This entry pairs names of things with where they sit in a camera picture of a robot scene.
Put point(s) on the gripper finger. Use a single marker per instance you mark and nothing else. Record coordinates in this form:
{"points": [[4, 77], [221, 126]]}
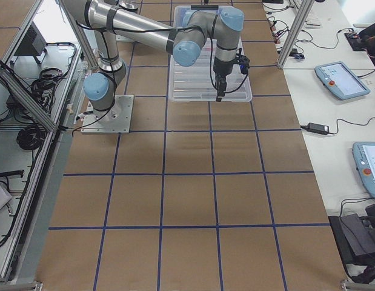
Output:
{"points": [[219, 96], [221, 86]]}

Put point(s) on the clear plastic box lid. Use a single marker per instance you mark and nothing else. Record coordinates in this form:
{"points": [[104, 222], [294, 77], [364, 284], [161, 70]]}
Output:
{"points": [[193, 83]]}

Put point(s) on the black power adapter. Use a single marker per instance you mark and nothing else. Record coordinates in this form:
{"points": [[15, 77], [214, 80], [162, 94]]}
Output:
{"points": [[318, 128]]}

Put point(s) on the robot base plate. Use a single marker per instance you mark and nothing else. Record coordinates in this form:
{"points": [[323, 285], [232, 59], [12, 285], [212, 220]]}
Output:
{"points": [[117, 120]]}

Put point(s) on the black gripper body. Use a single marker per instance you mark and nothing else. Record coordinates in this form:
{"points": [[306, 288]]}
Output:
{"points": [[222, 68]]}

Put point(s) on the blue teach pendant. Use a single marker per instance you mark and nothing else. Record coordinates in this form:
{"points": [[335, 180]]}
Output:
{"points": [[364, 157], [341, 81]]}

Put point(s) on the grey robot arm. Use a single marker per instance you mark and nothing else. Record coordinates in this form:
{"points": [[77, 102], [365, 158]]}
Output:
{"points": [[183, 43]]}

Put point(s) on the aluminium frame post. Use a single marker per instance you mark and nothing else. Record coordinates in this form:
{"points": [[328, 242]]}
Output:
{"points": [[295, 29]]}

